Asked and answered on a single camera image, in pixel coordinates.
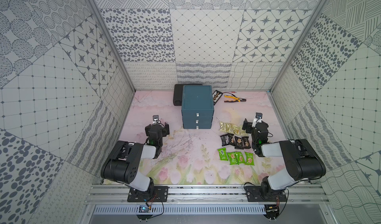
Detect green cookie packet four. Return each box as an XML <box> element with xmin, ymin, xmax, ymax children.
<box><xmin>237</xmin><ymin>127</ymin><xmax>247</xmax><ymax>136</ymax></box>

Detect green cookie packet three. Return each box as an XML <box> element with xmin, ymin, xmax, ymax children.
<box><xmin>232</xmin><ymin>125</ymin><xmax>242</xmax><ymax>136</ymax></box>

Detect black cookie packet four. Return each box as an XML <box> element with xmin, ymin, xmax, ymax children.
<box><xmin>242</xmin><ymin>137</ymin><xmax>251</xmax><ymax>149</ymax></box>

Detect green cookie packet two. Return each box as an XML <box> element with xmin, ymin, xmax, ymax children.
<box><xmin>226</xmin><ymin>123</ymin><xmax>235</xmax><ymax>134</ymax></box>

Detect black cookie packet three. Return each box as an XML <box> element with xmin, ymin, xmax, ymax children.
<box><xmin>234</xmin><ymin>136</ymin><xmax>244</xmax><ymax>150</ymax></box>

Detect green cookie packet one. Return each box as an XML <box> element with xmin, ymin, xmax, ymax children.
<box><xmin>219</xmin><ymin>122</ymin><xmax>229</xmax><ymax>133</ymax></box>

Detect black cookie packet two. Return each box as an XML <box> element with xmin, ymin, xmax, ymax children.
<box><xmin>220</xmin><ymin>134</ymin><xmax>230</xmax><ymax>147</ymax></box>

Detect bright green packet three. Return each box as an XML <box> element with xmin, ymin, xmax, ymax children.
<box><xmin>245</xmin><ymin>152</ymin><xmax>255</xmax><ymax>165</ymax></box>

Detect bright green packet two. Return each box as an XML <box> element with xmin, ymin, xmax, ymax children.
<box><xmin>235</xmin><ymin>152</ymin><xmax>245</xmax><ymax>164</ymax></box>

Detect bright green packet one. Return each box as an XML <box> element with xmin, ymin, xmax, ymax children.
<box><xmin>227</xmin><ymin>152</ymin><xmax>239</xmax><ymax>165</ymax></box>

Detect bright green packet four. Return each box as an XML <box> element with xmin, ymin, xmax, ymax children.
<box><xmin>217</xmin><ymin>147</ymin><xmax>229</xmax><ymax>161</ymax></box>

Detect teal drawer cabinet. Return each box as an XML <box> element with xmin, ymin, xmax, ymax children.
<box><xmin>181</xmin><ymin>85</ymin><xmax>214</xmax><ymax>129</ymax></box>

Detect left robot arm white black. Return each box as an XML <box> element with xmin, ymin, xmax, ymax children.
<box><xmin>101</xmin><ymin>121</ymin><xmax>170</xmax><ymax>195</ymax></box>

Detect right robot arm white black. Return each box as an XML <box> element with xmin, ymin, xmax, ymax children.
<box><xmin>242</xmin><ymin>119</ymin><xmax>326</xmax><ymax>200</ymax></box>

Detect black case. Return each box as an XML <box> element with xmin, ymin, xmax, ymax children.
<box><xmin>173</xmin><ymin>84</ymin><xmax>200</xmax><ymax>106</ymax></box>

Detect black bit tray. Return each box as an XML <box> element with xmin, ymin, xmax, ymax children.
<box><xmin>212</xmin><ymin>90</ymin><xmax>223</xmax><ymax>105</ymax></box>

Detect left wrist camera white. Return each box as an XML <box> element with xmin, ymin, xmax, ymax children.
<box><xmin>153</xmin><ymin>115</ymin><xmax>161</xmax><ymax>124</ymax></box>

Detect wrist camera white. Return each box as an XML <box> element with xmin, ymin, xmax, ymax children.
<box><xmin>252</xmin><ymin>112</ymin><xmax>263</xmax><ymax>127</ymax></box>
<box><xmin>153</xmin><ymin>115</ymin><xmax>161</xmax><ymax>124</ymax></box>

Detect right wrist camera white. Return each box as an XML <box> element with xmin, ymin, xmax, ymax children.
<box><xmin>252</xmin><ymin>112</ymin><xmax>263</xmax><ymax>127</ymax></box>

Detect yellow handled pliers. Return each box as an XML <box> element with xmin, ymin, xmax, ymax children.
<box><xmin>224</xmin><ymin>95</ymin><xmax>247</xmax><ymax>103</ymax></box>

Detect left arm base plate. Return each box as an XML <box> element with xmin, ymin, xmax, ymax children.
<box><xmin>128</xmin><ymin>186</ymin><xmax>169</xmax><ymax>203</ymax></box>

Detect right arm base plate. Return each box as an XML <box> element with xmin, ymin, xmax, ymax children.
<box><xmin>243</xmin><ymin>183</ymin><xmax>287</xmax><ymax>202</ymax></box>

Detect aluminium rail frame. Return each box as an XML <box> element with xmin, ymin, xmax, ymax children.
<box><xmin>84</xmin><ymin>182</ymin><xmax>329</xmax><ymax>205</ymax></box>

